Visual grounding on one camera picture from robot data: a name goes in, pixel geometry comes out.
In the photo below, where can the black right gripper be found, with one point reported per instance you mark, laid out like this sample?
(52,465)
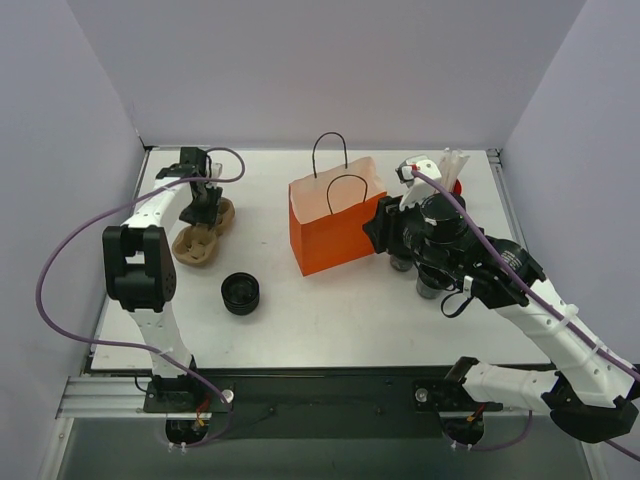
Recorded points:
(385,228)

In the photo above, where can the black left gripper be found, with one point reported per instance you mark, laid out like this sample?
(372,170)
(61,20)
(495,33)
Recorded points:
(201,198)

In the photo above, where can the dark coffee cup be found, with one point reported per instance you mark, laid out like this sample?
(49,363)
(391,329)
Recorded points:
(401,264)
(431,287)

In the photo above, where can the brown cardboard cup carrier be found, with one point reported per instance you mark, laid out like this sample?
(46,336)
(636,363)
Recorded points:
(197,246)

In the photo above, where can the orange paper bag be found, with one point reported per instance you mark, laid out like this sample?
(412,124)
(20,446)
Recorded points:
(327,211)

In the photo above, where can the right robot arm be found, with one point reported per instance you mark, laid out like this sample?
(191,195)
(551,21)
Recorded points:
(588,393)

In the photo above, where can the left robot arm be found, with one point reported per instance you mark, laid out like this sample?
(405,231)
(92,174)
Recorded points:
(180,222)

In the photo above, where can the white wrapped straws bundle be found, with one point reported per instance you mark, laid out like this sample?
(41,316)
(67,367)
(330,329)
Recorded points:
(450,166)

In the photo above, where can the stack of black lids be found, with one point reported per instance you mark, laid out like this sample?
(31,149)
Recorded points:
(240,292)

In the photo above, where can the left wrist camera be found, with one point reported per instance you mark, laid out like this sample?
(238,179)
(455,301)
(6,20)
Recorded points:
(213,170)

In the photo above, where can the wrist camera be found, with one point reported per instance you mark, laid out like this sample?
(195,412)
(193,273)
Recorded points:
(213,170)
(417,174)

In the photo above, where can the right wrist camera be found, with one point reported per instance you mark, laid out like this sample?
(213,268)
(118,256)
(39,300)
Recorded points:
(417,174)

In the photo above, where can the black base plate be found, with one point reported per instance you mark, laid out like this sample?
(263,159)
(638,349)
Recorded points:
(303,423)

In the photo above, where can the aluminium frame rail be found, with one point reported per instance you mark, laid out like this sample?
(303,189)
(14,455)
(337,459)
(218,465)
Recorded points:
(100,395)

